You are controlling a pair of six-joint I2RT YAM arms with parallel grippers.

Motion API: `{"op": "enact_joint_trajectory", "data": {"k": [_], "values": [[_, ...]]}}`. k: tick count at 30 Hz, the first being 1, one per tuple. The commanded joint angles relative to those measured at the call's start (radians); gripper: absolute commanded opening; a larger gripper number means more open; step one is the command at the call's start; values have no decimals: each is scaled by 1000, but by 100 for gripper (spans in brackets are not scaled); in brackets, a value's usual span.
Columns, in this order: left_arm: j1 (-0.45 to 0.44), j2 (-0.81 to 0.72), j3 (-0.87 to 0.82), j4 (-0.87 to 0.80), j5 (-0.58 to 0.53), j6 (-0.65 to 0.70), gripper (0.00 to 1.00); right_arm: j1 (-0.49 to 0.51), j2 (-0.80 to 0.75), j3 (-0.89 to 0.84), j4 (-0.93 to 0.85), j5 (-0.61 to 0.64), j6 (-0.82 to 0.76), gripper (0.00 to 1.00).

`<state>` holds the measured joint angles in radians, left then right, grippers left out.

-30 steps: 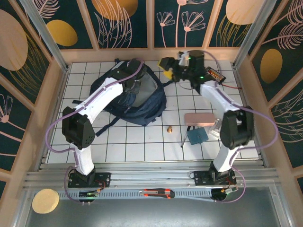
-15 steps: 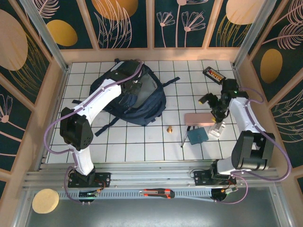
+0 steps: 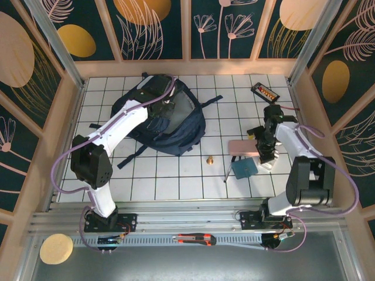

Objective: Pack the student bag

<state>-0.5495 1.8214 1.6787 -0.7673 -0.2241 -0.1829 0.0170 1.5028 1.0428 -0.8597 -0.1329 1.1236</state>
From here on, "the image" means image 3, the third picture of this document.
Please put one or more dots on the black marker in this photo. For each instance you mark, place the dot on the black marker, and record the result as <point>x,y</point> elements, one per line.
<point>234,159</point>

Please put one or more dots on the thin silver pen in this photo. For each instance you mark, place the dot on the thin silver pen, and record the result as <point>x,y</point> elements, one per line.
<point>227,177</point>

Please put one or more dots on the navy blue backpack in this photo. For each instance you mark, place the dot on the navy blue backpack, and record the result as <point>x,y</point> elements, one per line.
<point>184,128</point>

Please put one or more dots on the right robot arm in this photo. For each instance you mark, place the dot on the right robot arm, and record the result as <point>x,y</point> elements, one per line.
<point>310,178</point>

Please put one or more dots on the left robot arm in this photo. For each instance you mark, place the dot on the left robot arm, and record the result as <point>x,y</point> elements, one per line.
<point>123,123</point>

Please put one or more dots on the white plastic piece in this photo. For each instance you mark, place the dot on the white plastic piece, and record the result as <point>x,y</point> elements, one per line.
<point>268,167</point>

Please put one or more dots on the black board with orange connectors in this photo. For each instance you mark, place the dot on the black board with orange connectors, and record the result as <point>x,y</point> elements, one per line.
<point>265,92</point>

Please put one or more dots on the small brass cone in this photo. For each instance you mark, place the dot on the small brass cone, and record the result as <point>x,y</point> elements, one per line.
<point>209,161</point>

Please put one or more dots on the black controller board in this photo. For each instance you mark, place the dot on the black controller board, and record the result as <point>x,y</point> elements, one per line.
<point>275,240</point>
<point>109,240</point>

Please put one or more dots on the red and black utility knife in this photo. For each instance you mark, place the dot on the red and black utility knife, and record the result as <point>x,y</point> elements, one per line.
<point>196,239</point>

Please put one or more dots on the round cork disc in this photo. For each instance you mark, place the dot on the round cork disc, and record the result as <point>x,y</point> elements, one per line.
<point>56,248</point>

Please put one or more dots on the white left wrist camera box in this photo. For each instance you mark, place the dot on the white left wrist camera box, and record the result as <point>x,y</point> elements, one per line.
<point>168,103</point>

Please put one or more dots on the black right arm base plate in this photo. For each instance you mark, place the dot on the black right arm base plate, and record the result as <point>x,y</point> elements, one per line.
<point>249,219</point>

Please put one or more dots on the aluminium frame post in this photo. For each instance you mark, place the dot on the aluminium frame post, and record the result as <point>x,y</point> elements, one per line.
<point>310,44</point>
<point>55,41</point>

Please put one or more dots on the aluminium rail frame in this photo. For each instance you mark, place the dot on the aluminium rail frame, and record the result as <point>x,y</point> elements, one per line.
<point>187,216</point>

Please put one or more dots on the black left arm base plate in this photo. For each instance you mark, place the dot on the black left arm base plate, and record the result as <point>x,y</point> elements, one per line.
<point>129,222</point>

